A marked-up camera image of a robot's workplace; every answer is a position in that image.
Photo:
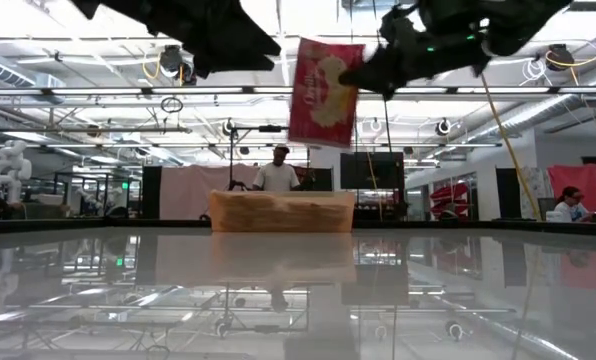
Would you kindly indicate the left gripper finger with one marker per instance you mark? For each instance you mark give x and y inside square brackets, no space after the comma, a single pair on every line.
[233,67]
[243,37]

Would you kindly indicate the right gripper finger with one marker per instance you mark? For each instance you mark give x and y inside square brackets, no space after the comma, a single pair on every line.
[378,72]

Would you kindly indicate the red popcorn bag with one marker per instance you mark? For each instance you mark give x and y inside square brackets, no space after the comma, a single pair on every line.
[323,100]

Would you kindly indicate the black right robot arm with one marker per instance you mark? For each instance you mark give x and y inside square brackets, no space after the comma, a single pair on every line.
[518,25]

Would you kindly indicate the black monitor screen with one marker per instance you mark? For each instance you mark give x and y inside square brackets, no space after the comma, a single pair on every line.
[373,170]

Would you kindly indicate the person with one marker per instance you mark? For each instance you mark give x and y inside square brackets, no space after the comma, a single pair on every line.
[276,177]
[570,210]

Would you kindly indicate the pink hanging curtain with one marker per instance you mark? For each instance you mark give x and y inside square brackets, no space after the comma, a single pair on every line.
[193,195]

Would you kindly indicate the red draped cover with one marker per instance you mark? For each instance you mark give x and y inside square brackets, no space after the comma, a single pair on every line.
[450,195]

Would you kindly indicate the black upright speaker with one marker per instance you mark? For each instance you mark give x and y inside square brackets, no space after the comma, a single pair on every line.
[151,192]

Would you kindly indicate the cardboard box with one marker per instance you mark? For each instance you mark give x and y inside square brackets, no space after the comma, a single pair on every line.
[278,212]

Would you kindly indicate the black upright panel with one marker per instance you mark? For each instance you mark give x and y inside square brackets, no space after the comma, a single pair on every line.
[508,195]

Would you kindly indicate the red hanging cloth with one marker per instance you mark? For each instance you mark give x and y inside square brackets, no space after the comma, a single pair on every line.
[578,175]

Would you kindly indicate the white container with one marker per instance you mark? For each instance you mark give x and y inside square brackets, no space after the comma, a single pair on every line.
[554,216]

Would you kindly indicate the white humanoid robot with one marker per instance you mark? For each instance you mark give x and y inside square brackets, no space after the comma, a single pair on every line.
[10,170]

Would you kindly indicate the black camera stand rig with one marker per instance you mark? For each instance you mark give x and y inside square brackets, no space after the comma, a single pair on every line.
[270,128]

